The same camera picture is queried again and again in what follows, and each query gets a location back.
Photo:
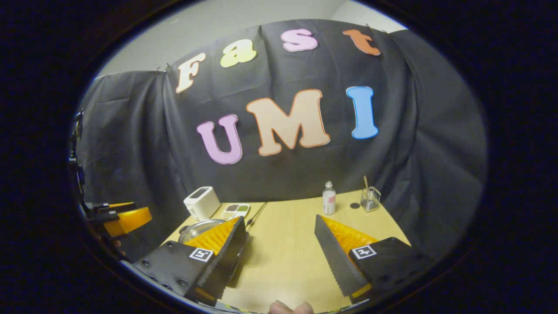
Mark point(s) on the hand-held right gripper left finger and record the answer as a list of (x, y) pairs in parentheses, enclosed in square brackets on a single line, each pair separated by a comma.
[(222, 266)]

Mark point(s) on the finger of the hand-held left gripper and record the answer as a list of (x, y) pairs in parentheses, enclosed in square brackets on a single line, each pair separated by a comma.
[(117, 207), (130, 220)]

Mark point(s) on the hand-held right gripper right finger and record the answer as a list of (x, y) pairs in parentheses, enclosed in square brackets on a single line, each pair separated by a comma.
[(335, 261)]

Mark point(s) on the divided tray of grains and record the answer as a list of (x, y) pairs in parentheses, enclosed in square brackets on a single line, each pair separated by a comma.
[(235, 210)]

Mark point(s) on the clear bottle with white label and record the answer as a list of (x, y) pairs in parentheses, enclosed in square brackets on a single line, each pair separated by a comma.
[(329, 203)]

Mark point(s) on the white toaster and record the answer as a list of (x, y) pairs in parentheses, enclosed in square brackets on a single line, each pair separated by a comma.
[(202, 204)]

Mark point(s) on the wooden stick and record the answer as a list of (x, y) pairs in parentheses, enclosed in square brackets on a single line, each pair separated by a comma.
[(366, 183)]

